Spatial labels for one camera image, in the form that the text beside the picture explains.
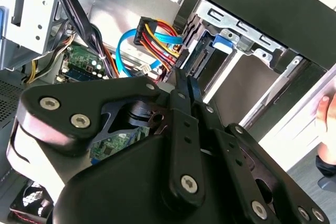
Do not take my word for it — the person hand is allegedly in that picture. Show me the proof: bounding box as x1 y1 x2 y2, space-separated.
316 94 336 132

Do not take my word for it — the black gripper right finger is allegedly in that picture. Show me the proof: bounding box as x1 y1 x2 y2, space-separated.
186 76 330 224

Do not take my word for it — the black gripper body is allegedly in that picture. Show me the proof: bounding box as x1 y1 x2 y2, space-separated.
51 134 253 224

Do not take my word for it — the hard disk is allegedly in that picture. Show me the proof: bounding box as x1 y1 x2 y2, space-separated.
181 29 237 80

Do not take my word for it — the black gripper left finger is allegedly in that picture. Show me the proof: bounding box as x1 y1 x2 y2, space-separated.
6 68 208 209

